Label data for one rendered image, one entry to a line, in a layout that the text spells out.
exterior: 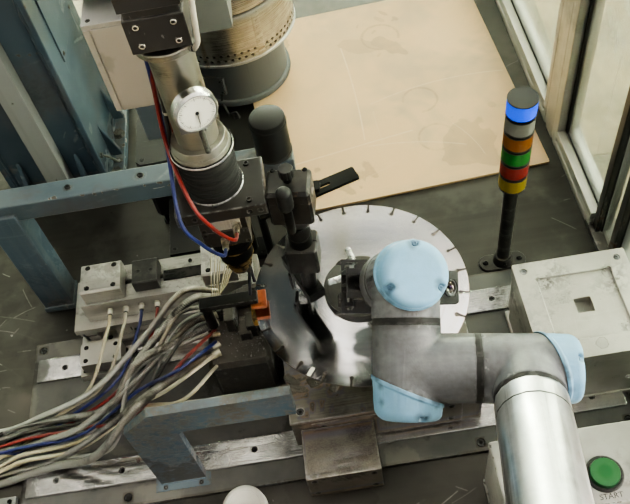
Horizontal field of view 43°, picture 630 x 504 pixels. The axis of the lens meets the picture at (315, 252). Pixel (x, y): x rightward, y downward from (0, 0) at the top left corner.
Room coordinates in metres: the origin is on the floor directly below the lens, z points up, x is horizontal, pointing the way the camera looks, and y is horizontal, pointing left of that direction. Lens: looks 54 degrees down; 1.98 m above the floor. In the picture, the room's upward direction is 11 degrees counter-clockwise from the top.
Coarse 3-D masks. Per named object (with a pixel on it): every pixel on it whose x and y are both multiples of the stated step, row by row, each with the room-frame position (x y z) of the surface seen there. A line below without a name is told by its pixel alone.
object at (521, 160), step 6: (504, 150) 0.80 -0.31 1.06; (504, 156) 0.80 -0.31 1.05; (510, 156) 0.79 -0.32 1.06; (516, 156) 0.78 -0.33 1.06; (522, 156) 0.78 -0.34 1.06; (528, 156) 0.79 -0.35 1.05; (504, 162) 0.79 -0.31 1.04; (510, 162) 0.79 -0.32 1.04; (516, 162) 0.78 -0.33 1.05; (522, 162) 0.78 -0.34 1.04; (528, 162) 0.79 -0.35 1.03
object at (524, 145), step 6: (504, 132) 0.80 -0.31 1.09; (504, 138) 0.80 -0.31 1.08; (510, 138) 0.79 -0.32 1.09; (528, 138) 0.78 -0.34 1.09; (504, 144) 0.80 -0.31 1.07; (510, 144) 0.79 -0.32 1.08; (516, 144) 0.78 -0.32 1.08; (522, 144) 0.78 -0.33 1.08; (528, 144) 0.78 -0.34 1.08; (510, 150) 0.79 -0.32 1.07; (516, 150) 0.78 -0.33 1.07; (522, 150) 0.78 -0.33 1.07; (528, 150) 0.78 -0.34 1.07
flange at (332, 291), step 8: (360, 256) 0.73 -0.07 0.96; (368, 256) 0.73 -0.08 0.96; (328, 272) 0.71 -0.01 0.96; (336, 272) 0.71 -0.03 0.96; (328, 288) 0.68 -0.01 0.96; (336, 288) 0.68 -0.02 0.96; (328, 296) 0.67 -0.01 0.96; (336, 296) 0.66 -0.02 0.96; (328, 304) 0.66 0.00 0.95; (336, 304) 0.65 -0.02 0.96; (336, 312) 0.64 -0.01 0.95
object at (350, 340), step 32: (320, 224) 0.81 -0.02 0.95; (352, 224) 0.80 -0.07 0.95; (384, 224) 0.79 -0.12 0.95; (416, 224) 0.78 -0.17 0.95; (448, 256) 0.70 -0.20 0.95; (256, 288) 0.71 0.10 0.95; (288, 288) 0.70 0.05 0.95; (288, 320) 0.64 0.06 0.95; (320, 320) 0.63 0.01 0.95; (352, 320) 0.62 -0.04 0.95; (448, 320) 0.59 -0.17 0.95; (288, 352) 0.59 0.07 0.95; (320, 352) 0.58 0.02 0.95; (352, 352) 0.57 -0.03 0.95; (352, 384) 0.52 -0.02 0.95
